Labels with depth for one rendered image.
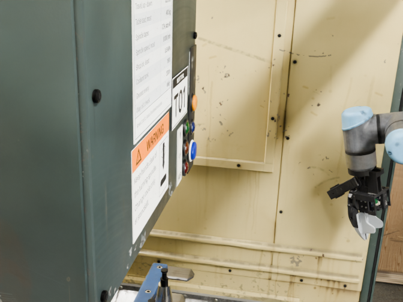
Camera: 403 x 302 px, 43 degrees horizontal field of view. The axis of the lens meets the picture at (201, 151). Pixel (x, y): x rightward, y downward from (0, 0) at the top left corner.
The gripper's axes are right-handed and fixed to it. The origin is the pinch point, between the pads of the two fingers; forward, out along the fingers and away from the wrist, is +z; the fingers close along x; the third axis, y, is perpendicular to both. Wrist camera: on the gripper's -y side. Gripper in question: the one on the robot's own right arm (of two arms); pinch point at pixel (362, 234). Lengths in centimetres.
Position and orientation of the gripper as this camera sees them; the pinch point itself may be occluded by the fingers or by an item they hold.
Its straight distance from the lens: 147.0
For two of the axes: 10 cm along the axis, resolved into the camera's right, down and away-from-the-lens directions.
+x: 7.5, -3.2, 5.8
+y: 6.3, 1.0, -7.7
